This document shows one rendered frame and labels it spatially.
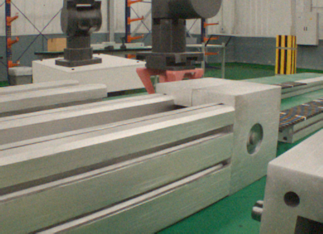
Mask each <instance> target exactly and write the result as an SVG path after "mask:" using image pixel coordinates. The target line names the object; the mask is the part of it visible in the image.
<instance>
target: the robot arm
mask: <svg viewBox="0 0 323 234"><path fill-rule="evenodd" d="M77 4H79V5H83V4H90V5H91V6H76V5H77ZM101 8H102V1H101V0H63V7H62V9H61V20H60V23H61V30H62V32H63V33H67V34H69V36H67V37H66V47H65V48H64V58H62V59H55V65H57V66H62V67H79V66H89V65H94V64H99V63H102V58H101V57H93V47H91V45H90V40H91V35H92V33H93V32H99V31H100V29H101V25H102V22H103V18H102V12H101ZM220 8H221V0H151V39H152V52H136V60H137V61H138V60H140V59H146V63H145V67H137V68H136V72H137V74H138V75H139V78H140V80H141V82H142V84H143V85H144V87H145V89H146V91H147V92H148V94H155V89H154V87H153V84H152V82H151V79H150V76H154V75H160V83H167V82H173V81H181V80H182V79H183V78H189V79H199V78H201V76H202V75H203V73H204V69H198V68H196V66H193V65H192V61H204V53H203V52H186V20H191V19H200V18H202V19H206V18H212V17H214V16H216V15H217V13H218V11H219V10H220Z"/></svg>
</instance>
